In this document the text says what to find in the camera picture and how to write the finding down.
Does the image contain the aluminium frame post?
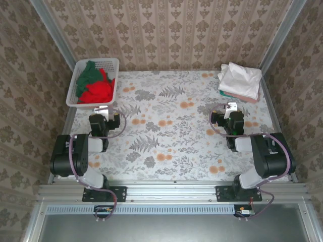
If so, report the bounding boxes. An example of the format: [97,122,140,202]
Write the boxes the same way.
[259,0,307,73]
[29,0,76,69]

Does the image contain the aluminium mounting rail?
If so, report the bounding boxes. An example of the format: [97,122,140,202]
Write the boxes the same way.
[37,180,311,202]

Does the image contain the black connector box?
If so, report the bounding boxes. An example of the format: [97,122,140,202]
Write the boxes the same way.
[93,205,114,219]
[233,204,254,218]

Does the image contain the grey metal panel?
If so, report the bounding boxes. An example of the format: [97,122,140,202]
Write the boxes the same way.
[24,201,323,242]

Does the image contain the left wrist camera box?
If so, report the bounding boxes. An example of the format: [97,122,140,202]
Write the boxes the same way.
[94,105,114,121]

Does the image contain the white plastic mesh basket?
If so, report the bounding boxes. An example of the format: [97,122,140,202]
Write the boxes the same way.
[66,58,120,109]

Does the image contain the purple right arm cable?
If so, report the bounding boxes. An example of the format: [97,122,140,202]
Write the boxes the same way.
[209,103,291,222]

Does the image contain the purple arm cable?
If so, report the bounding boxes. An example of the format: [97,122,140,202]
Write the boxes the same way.
[68,108,127,222]
[209,103,291,222]

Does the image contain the green t-shirt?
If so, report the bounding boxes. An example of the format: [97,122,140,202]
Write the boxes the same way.
[75,60,101,98]

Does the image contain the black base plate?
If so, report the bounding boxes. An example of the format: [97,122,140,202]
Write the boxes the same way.
[82,186,127,203]
[215,185,263,202]

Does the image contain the grey slotted cable duct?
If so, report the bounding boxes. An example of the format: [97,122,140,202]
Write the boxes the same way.
[46,204,235,215]

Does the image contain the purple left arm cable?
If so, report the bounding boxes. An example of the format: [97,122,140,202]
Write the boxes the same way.
[68,108,127,222]

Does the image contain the stack of folded clothes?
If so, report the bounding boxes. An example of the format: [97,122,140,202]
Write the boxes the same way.
[217,62,263,99]

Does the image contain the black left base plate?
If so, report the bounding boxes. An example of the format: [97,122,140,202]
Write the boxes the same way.
[82,186,127,203]

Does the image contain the red printed t-shirt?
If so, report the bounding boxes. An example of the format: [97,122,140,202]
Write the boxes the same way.
[77,68,116,104]

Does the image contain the pink folded t-shirt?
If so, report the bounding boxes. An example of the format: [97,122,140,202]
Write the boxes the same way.
[224,89,261,103]

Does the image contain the floral tablecloth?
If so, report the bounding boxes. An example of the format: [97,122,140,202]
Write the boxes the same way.
[58,70,290,182]

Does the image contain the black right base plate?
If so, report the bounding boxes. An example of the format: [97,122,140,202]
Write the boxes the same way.
[215,185,263,202]

